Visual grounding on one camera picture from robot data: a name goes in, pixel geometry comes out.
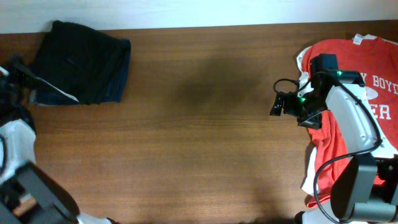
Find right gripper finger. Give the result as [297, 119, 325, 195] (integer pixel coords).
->
[269, 94, 285, 116]
[297, 111, 322, 129]

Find black shorts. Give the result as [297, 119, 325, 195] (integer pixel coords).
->
[30, 21, 127, 105]

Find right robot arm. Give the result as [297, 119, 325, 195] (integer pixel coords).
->
[270, 54, 397, 223]

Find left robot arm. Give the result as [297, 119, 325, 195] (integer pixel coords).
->
[1, 57, 114, 224]

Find red soccer t-shirt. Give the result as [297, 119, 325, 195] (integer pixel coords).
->
[297, 35, 397, 208]

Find folded navy blue garment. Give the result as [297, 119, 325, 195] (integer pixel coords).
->
[29, 39, 131, 106]

